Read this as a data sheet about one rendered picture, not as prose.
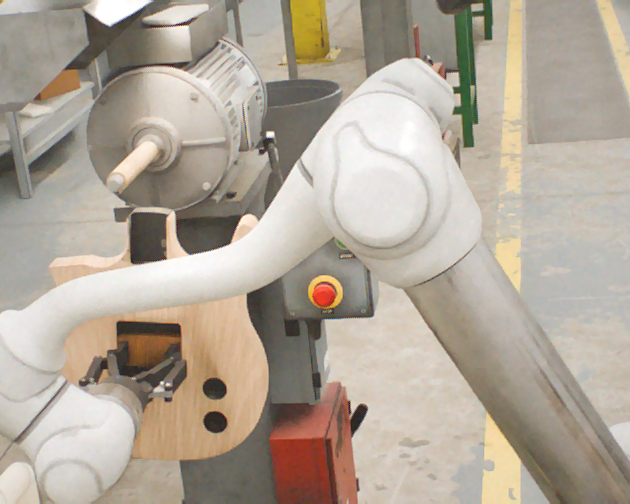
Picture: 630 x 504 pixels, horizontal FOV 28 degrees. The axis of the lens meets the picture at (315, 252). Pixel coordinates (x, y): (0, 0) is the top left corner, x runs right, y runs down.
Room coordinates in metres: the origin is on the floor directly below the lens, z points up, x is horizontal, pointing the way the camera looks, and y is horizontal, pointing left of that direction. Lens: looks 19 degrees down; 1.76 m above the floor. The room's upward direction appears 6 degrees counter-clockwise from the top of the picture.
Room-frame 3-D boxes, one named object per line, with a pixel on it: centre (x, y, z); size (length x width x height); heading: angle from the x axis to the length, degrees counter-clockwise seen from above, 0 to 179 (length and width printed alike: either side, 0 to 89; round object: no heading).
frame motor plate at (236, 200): (2.37, 0.20, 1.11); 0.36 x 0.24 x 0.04; 169
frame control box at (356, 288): (2.18, -0.01, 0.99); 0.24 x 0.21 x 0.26; 169
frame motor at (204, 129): (2.31, 0.21, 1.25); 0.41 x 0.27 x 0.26; 169
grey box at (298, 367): (2.34, 0.05, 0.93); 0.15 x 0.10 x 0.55; 169
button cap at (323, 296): (2.05, -0.01, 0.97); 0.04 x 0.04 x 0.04; 79
